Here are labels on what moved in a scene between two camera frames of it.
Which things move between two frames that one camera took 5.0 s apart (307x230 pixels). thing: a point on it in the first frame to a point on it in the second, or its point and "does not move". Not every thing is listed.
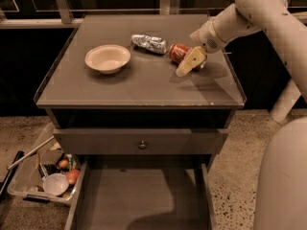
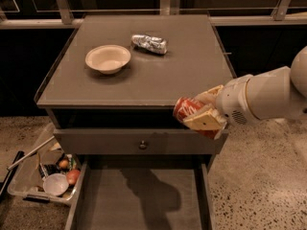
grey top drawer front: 133,142 does not move
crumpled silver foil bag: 149,43 does not move
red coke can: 177,53 to 184,106
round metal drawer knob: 142,146 does not move
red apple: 73,175 does not move
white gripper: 207,37 to 232,102
